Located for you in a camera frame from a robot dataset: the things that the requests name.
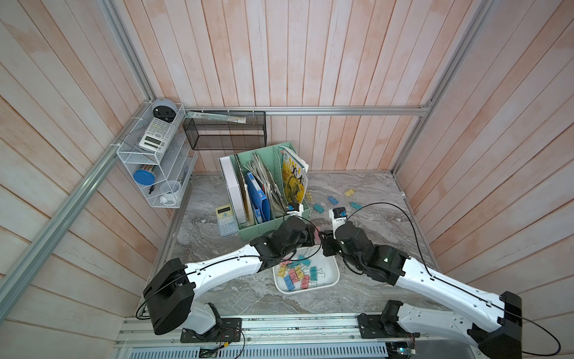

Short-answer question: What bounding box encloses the pink binder clip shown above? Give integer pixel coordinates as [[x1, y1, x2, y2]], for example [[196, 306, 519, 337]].
[[300, 275, 311, 290], [314, 230, 321, 245]]

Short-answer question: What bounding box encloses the white plastic storage tray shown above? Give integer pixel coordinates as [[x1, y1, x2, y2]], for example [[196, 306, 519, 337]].
[[273, 245, 340, 295]]

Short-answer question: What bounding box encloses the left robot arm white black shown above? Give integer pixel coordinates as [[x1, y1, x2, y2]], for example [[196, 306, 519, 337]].
[[136, 215, 319, 335]]

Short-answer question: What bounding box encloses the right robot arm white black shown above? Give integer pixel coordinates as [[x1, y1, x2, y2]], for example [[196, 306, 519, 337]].
[[321, 221, 523, 358]]

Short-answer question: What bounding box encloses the white binder box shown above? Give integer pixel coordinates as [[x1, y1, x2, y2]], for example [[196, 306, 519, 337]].
[[219, 156, 247, 224]]

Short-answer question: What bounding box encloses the stack of papers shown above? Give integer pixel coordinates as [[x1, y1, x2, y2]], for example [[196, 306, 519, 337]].
[[245, 153, 288, 218]]

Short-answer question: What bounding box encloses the blue file folder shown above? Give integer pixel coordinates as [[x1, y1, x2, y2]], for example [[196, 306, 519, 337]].
[[246, 172, 271, 224]]

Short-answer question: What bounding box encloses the green file organizer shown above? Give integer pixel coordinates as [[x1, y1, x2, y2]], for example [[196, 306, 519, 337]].
[[219, 142, 309, 241]]

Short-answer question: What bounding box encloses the yellow art magazine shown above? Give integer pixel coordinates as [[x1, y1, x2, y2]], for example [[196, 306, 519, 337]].
[[279, 145, 309, 204]]

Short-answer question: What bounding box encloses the small desk calculator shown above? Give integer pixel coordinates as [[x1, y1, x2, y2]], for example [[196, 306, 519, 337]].
[[215, 204, 239, 237]]

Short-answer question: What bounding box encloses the ruler on basket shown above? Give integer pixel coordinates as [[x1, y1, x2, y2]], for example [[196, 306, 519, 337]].
[[185, 111, 247, 124]]

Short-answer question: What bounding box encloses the white tape dispenser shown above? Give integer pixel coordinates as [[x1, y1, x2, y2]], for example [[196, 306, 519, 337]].
[[159, 179, 182, 206]]

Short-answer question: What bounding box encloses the blue lid jar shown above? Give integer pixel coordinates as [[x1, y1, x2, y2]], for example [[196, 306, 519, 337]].
[[132, 165, 156, 186]]

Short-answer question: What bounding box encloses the white calculator on shelf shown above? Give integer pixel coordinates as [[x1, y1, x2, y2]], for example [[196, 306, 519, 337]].
[[138, 118, 176, 153]]

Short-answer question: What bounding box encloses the grey round clock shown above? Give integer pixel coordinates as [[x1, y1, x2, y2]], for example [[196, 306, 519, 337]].
[[152, 99, 178, 123]]

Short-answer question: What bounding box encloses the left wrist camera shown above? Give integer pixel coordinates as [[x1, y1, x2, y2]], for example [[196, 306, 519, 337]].
[[286, 203, 304, 217]]

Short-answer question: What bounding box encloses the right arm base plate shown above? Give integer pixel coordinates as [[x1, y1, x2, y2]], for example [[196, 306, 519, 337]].
[[357, 314, 421, 339]]

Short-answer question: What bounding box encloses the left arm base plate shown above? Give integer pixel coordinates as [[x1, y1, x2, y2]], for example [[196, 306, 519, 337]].
[[180, 317, 242, 343]]

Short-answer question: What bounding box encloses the black mesh wall basket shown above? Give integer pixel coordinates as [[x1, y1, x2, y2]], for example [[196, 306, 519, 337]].
[[183, 110, 268, 153]]

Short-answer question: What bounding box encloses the white wire wall shelf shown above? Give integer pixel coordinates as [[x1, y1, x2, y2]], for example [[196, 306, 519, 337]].
[[116, 102, 197, 209]]

